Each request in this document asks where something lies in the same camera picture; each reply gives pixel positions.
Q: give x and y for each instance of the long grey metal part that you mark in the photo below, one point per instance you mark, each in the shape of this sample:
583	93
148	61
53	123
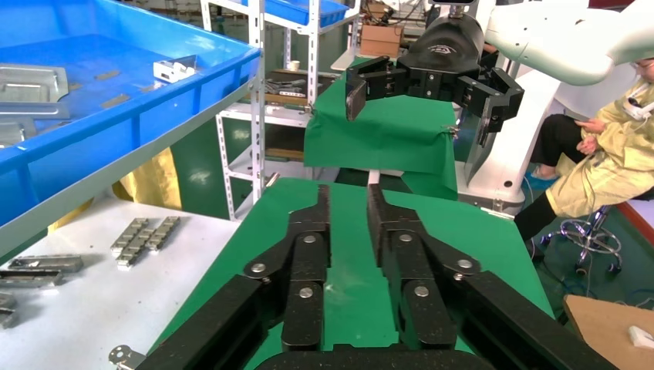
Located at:
46	264
30	278

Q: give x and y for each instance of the wooden board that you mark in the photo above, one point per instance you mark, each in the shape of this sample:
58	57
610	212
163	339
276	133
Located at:
284	154

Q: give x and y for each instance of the small blue plastic bin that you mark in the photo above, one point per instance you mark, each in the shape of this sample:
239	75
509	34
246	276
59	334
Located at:
301	13

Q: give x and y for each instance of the brown board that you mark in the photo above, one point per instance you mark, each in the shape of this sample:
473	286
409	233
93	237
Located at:
603	332

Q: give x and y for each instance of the grey stamped metal plate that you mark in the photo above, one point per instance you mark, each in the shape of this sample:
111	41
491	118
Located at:
30	87

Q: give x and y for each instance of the perforated steel shelf post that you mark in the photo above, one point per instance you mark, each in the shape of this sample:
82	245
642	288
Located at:
257	127

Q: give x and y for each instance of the small white block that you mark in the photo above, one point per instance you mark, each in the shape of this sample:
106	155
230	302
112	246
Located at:
641	338

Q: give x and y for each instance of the notched grey metal rail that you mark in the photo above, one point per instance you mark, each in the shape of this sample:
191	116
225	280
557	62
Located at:
163	233
135	254
129	237

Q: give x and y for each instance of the pile of grey metal parts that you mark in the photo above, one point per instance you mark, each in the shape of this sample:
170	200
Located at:
286	88

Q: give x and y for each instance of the small white roll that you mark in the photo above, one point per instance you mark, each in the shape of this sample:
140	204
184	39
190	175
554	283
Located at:
294	65

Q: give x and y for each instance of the brown cardboard box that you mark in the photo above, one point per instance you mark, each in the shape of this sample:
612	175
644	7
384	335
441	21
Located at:
380	41

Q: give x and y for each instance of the green table cloth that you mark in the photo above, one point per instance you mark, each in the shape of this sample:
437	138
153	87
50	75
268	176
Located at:
352	255
388	138

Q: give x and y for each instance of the yellow hanging cloth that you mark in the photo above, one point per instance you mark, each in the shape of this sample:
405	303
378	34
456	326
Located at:
153	178

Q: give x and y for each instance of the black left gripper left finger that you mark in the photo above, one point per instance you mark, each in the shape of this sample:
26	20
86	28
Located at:
305	316

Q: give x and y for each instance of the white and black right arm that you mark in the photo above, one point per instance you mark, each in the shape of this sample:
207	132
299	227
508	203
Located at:
562	41

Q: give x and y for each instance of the large blue plastic bin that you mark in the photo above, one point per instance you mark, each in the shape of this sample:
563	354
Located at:
153	117

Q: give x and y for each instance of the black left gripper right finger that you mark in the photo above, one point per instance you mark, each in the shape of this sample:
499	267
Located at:
424	316

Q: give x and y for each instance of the chrome stool base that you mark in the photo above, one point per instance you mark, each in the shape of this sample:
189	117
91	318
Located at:
587	236

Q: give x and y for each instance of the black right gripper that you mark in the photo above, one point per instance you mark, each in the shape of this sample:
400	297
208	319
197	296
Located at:
444	51

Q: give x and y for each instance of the white angle-steel rack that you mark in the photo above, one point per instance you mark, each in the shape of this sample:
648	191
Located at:
312	61

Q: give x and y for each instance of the person in yellow coat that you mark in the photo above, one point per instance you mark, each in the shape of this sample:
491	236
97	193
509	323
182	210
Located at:
613	168

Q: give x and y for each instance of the grey metal shelf board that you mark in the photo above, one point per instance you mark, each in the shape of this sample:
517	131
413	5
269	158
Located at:
51	212

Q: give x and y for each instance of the small white metal bracket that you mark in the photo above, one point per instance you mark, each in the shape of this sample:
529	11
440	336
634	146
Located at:
171	71

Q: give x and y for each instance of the grey tape strip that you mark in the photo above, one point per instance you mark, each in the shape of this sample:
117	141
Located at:
115	101
152	87

